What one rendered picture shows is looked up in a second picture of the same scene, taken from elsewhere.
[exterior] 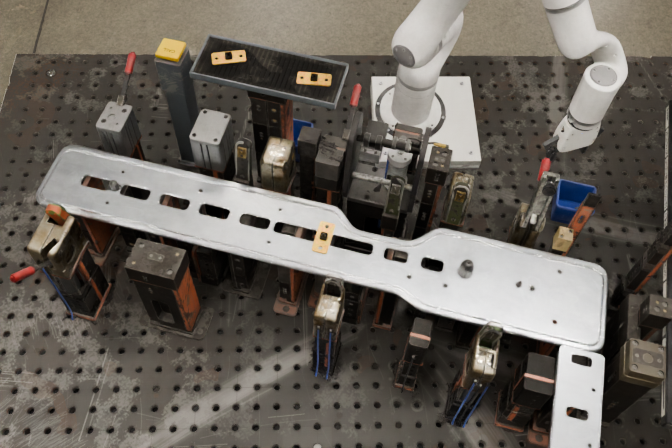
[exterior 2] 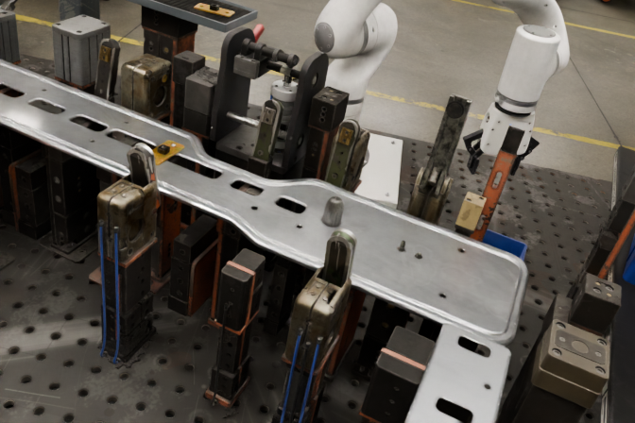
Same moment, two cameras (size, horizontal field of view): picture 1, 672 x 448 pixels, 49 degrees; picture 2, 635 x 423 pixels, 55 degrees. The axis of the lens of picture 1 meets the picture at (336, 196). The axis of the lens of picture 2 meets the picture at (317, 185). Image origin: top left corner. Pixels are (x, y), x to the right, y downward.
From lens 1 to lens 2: 99 cm
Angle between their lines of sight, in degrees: 25
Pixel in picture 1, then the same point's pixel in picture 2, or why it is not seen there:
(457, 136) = (376, 179)
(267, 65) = not seen: outside the picture
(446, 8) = not seen: outside the picture
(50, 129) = not seen: outside the picture
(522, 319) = (395, 282)
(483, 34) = not seen: hidden behind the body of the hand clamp
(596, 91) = (529, 42)
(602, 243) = (530, 313)
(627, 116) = (570, 214)
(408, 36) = (331, 11)
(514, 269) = (399, 234)
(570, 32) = not seen: outside the picture
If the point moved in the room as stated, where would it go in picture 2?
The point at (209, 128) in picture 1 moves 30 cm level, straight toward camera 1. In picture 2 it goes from (78, 25) to (31, 84)
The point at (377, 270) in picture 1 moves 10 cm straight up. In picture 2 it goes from (214, 193) to (219, 142)
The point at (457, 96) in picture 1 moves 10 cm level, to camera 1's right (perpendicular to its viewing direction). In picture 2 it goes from (386, 150) to (419, 159)
